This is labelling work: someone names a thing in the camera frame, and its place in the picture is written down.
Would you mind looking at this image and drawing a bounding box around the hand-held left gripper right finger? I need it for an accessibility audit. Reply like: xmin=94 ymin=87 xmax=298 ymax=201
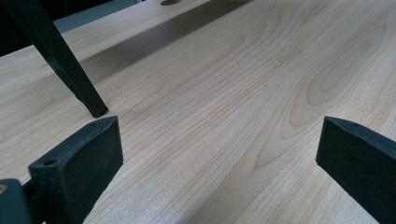
xmin=315 ymin=116 xmax=396 ymax=224

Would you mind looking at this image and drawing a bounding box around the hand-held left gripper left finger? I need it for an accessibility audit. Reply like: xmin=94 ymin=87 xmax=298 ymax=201
xmin=28 ymin=115 xmax=124 ymax=224

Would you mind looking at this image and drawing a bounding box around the black two-tier shelf rack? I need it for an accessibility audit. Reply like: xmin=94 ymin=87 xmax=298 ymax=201
xmin=0 ymin=0 xmax=109 ymax=119

